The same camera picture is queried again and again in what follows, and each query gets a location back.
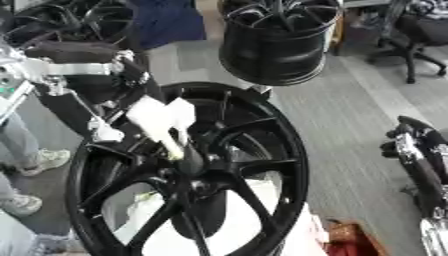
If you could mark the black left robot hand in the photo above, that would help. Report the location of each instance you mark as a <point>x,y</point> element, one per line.
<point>87,86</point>

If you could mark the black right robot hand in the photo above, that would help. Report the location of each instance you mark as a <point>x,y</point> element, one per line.
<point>429,156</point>

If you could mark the white pin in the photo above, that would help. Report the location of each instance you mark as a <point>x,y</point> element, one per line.
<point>184,113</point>
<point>153,120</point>

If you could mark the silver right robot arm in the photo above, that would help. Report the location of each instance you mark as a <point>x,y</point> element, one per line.
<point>436,236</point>

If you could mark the black spoked wheel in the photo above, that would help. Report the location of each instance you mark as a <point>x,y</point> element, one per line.
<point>216,173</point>

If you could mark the black wheel rim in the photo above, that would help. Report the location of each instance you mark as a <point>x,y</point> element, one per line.
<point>274,50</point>

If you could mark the person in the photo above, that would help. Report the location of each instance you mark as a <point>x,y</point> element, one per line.
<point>23,150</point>
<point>166,20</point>

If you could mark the red and brown box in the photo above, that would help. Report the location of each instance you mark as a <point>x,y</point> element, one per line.
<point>350,241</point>

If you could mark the black office chair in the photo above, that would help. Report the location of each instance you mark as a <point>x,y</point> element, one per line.
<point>417,33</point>

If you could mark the white cloth cover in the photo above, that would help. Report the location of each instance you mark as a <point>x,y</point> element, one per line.
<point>251,230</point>

